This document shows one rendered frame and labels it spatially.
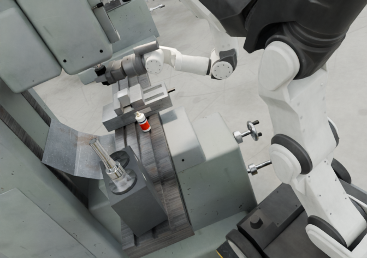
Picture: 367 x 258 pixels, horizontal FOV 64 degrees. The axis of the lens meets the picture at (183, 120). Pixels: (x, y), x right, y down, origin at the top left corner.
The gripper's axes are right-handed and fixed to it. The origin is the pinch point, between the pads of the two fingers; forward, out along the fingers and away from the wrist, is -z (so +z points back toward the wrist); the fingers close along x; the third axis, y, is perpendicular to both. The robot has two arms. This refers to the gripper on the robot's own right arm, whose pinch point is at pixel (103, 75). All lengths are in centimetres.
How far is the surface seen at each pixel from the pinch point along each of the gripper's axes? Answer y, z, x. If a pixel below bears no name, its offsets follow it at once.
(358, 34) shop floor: 123, 171, -178
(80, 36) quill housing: -20.4, 4.9, 9.1
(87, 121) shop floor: 122, -129, -154
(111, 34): -14.2, 11.2, -0.9
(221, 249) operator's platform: 83, 25, 37
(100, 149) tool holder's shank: -2.0, 12.4, 47.8
